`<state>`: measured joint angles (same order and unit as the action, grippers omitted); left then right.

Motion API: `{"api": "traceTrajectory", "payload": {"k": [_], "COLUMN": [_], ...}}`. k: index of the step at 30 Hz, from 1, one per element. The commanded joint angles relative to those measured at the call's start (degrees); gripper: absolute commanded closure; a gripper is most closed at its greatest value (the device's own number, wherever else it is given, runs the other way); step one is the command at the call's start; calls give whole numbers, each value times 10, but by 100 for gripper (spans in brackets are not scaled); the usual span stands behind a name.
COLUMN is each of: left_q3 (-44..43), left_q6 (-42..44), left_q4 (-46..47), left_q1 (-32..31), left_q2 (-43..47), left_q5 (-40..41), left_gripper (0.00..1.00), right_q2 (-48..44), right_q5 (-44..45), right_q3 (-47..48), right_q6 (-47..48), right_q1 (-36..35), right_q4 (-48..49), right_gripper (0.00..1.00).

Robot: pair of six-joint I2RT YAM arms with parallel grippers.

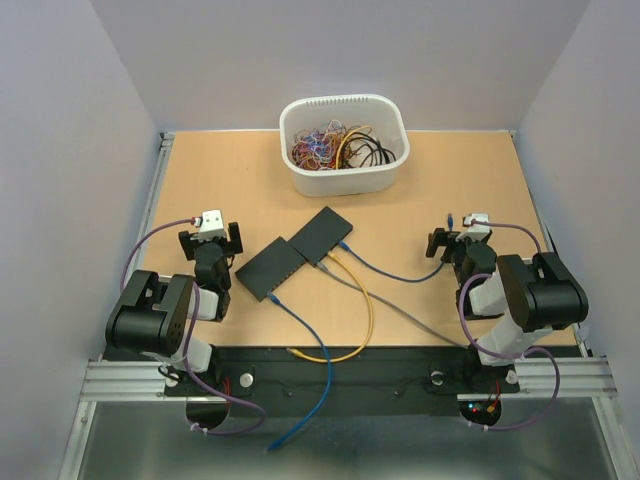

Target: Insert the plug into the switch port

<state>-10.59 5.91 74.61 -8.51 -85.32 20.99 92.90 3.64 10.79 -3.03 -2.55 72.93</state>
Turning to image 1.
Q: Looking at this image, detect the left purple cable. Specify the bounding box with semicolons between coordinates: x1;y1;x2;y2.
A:
119;216;266;436

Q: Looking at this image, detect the black network switch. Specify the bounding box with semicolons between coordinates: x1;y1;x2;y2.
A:
288;206;353;266
236;237;306;302

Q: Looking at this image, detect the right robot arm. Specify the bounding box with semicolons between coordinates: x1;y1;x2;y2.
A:
426;227;589;390

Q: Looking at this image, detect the black cable bundle in bin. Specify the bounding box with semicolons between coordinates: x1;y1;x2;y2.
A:
344;130;398;170

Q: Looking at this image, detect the grey ethernet cable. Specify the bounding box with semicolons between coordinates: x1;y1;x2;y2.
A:
317;260;471;348

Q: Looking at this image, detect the yellow ethernet cable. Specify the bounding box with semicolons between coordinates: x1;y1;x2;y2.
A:
286;252;376;363

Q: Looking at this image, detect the aluminium frame rail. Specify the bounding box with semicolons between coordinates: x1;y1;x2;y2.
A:
80;357;618;402

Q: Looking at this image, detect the tangled coloured wires bundle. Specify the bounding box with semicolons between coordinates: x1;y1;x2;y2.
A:
289;118;351;174

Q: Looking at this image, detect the dark blue ethernet cable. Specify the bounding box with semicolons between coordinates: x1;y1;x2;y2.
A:
337;213;456;284

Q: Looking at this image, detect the white plastic bin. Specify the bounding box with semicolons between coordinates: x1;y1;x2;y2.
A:
279;94;410;197

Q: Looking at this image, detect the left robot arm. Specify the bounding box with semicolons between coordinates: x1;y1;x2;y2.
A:
105;210;243;394

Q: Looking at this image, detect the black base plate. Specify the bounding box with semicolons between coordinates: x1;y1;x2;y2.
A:
102;344;591;419

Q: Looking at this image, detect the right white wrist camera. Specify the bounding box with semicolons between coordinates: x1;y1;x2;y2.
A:
456;213;492;242

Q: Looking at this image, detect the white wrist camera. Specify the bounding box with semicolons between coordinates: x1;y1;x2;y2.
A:
456;213;492;242
194;210;226;242

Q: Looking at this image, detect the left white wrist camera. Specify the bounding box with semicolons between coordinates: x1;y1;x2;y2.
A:
194;210;226;242

